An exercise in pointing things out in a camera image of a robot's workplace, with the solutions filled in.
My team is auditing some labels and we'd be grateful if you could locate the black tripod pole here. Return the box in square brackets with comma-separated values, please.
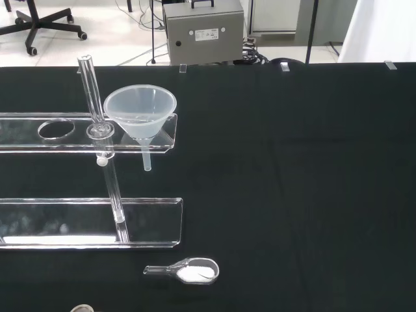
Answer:
[305, 0, 320, 65]

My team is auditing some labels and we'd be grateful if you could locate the grey metal control box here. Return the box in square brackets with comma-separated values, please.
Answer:
[162, 0, 245, 66]

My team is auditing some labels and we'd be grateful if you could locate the glass weighing funnel with powder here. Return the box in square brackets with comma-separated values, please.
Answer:
[143, 257, 220, 286]

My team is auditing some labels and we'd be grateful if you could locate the black cable bundle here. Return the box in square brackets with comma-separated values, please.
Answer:
[241, 36, 271, 65]

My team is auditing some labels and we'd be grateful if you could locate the black tripod leg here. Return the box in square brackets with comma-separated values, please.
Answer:
[149, 0, 157, 65]

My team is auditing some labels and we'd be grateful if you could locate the black bench cloth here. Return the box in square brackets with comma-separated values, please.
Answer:
[0, 61, 416, 312]

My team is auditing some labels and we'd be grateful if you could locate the clear acrylic funnel stand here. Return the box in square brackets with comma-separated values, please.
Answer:
[0, 55, 184, 252]

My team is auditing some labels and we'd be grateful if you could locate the white curtain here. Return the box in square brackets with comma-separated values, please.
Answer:
[337, 0, 416, 64]

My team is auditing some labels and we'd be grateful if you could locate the black office chair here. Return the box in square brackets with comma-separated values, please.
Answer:
[0, 0, 88, 56]

